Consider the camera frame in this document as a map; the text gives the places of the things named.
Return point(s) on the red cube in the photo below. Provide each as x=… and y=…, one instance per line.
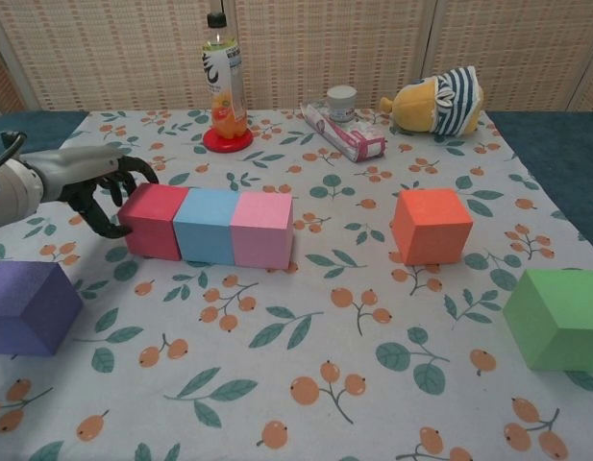
x=152, y=225

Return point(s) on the teal table cover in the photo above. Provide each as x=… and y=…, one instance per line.
x=555, y=144

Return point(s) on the small white jar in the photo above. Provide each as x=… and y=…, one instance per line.
x=341, y=103

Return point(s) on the pink cube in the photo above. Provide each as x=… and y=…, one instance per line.
x=260, y=235

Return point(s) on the red round coaster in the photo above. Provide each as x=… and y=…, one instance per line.
x=229, y=145

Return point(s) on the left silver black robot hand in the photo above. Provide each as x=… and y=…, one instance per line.
x=80, y=168

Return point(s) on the orange cube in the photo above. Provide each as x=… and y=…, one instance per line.
x=428, y=230

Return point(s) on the orange drink plastic bottle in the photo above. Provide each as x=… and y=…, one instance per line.
x=224, y=81

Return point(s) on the purple cube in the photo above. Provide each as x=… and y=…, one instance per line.
x=17, y=307

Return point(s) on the light blue cube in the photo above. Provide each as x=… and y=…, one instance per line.
x=205, y=235

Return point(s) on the woven bamboo folding screen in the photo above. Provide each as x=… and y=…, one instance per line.
x=325, y=48

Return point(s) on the green cube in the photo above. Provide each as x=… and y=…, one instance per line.
x=560, y=322

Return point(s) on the pink floral carton box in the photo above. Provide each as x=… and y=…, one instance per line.
x=358, y=139

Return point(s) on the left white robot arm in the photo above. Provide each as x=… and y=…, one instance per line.
x=7, y=197

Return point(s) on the floral print tablecloth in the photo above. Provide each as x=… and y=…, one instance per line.
x=325, y=336

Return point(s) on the yellow plush toy striped shirt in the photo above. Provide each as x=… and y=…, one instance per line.
x=421, y=110

